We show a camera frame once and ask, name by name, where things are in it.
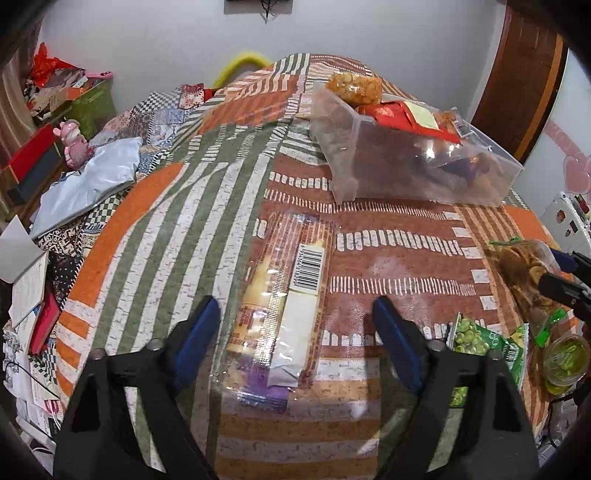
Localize wall mounted black monitor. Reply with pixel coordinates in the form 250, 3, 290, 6
223, 0, 293, 15

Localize brown wooden door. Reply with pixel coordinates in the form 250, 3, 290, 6
472, 1, 567, 163

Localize clear long wafer packet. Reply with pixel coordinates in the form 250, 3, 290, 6
212, 210, 339, 413

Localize green gift box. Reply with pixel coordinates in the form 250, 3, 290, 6
64, 80, 116, 140

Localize striped curtain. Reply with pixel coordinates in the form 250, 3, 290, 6
0, 22, 41, 168

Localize clear bag yellow crackers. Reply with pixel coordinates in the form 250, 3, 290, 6
325, 72, 382, 108

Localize pink heart wall decoration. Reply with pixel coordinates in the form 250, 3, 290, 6
544, 120, 590, 196

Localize pink plush toy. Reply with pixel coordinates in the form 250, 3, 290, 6
53, 119, 94, 170

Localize clear bag orange snacks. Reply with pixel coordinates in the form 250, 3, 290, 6
434, 108, 473, 138

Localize white organizer with cosmetics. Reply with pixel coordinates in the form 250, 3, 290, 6
541, 191, 590, 256

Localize patchwork quilt bedspread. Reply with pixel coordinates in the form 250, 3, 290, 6
56, 54, 550, 479

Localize red snack bag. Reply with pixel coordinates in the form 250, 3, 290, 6
356, 100, 461, 144

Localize red flat box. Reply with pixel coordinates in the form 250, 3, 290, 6
2, 124, 56, 184

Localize clear plastic storage bin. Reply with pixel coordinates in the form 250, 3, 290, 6
310, 84, 523, 207

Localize clear bag round chips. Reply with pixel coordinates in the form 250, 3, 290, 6
490, 237, 566, 338

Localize yellow hoop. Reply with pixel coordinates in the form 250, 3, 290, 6
211, 51, 271, 89

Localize white paper sheet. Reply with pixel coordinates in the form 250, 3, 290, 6
0, 216, 43, 284

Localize green jelly cup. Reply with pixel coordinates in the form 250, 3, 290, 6
543, 334, 590, 396

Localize light blue pillow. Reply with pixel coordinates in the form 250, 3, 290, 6
30, 137, 142, 239

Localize green pea snack bag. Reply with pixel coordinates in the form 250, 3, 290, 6
447, 313, 529, 390

